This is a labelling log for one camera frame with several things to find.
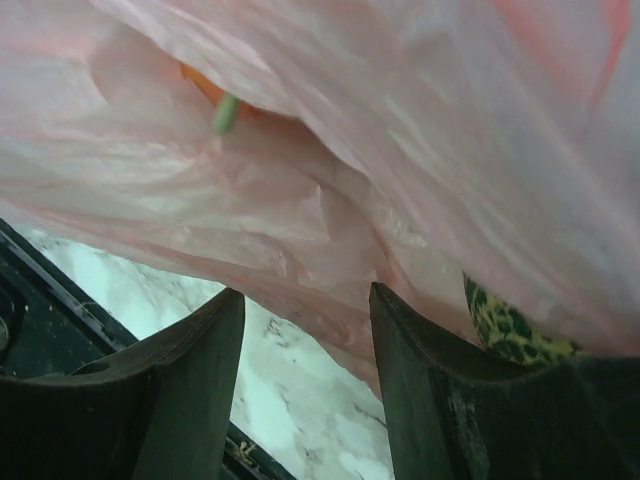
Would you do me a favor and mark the pink plastic bag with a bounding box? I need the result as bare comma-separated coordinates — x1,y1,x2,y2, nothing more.
1,1,639,385

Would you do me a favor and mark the green yellow patterned fake fruit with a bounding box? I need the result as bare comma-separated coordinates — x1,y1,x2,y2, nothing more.
463,273,584,368

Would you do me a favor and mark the orange fake fruit green stem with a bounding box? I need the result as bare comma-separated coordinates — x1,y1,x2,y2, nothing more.
180,63,264,135

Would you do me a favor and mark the black mounting rail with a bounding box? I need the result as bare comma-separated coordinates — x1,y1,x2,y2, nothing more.
1,225,288,479

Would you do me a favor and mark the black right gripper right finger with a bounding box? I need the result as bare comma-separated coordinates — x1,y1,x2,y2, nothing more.
369,283,639,479

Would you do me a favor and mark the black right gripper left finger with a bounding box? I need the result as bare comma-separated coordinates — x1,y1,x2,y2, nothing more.
1,289,245,479

